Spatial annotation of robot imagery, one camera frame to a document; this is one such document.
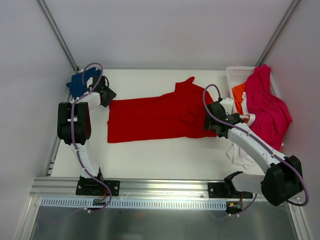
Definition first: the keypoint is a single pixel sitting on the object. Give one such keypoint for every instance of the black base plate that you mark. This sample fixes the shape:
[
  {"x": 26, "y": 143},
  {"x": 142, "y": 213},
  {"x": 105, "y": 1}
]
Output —
[
  {"x": 89, "y": 187},
  {"x": 226, "y": 190}
]

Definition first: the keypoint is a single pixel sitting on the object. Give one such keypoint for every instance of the white plastic basket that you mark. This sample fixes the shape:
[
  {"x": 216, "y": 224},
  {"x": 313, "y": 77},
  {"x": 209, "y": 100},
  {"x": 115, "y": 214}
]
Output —
[{"x": 237, "y": 75}]

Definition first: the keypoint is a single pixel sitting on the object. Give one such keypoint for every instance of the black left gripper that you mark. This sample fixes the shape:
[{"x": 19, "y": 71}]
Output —
[{"x": 109, "y": 94}]

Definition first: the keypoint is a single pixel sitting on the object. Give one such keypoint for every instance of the orange t shirt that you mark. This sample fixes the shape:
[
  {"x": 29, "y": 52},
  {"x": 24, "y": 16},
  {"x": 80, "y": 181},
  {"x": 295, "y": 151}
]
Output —
[{"x": 237, "y": 92}]

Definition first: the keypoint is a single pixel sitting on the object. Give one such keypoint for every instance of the aluminium frame post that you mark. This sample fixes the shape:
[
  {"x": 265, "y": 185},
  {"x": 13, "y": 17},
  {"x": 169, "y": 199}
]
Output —
[
  {"x": 57, "y": 33},
  {"x": 294, "y": 4}
]

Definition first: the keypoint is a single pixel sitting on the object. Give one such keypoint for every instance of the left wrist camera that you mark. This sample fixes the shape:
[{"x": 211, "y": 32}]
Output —
[{"x": 89, "y": 83}]

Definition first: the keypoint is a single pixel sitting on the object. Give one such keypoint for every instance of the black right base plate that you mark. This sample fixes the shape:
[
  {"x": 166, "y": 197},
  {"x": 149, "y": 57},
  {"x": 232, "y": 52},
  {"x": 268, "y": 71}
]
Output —
[{"x": 226, "y": 190}]

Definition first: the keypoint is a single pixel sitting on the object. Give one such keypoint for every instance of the red t shirt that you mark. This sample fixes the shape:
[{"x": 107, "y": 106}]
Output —
[{"x": 177, "y": 114}]

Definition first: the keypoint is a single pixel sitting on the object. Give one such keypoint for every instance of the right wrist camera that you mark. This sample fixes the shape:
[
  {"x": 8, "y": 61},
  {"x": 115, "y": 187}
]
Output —
[{"x": 227, "y": 104}]

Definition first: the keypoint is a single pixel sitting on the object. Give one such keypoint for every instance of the left aluminium frame post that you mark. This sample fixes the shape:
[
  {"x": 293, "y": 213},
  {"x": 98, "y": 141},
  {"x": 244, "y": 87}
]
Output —
[{"x": 57, "y": 33}]

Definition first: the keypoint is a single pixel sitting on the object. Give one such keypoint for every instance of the pink t shirt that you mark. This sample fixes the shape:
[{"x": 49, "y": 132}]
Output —
[{"x": 272, "y": 117}]

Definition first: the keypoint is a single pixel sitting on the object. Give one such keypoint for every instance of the aluminium mounting rail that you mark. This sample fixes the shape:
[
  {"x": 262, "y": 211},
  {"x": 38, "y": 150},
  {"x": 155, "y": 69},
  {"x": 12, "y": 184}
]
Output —
[{"x": 125, "y": 189}]

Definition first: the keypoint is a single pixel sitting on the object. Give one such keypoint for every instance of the right aluminium frame post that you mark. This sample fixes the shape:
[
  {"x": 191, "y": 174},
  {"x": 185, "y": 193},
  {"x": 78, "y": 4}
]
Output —
[{"x": 294, "y": 4}]

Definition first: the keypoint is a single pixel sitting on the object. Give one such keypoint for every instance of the folded blue t shirt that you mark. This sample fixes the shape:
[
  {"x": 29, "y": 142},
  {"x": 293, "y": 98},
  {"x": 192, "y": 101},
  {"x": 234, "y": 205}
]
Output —
[{"x": 76, "y": 87}]

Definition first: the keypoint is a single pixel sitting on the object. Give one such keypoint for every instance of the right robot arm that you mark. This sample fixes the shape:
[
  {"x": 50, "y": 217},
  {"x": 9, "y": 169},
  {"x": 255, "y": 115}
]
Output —
[{"x": 282, "y": 176}]

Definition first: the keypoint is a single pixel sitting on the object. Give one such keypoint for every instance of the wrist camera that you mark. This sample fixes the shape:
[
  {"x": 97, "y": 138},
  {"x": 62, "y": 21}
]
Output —
[
  {"x": 89, "y": 83},
  {"x": 227, "y": 104}
]

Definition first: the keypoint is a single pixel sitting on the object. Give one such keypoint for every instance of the white slotted cable duct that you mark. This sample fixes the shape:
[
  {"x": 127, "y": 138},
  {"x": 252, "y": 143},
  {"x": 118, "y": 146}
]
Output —
[{"x": 135, "y": 203}]

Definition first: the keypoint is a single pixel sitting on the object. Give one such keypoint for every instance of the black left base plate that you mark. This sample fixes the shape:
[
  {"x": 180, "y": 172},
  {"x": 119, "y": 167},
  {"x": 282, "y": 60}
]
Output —
[{"x": 89, "y": 187}]

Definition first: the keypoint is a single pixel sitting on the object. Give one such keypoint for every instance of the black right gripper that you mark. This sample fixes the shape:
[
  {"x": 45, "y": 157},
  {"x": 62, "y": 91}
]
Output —
[{"x": 211, "y": 121}]

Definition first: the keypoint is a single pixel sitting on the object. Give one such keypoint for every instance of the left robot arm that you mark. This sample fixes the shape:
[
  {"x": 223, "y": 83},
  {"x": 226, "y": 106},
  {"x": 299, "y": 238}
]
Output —
[{"x": 74, "y": 129}]

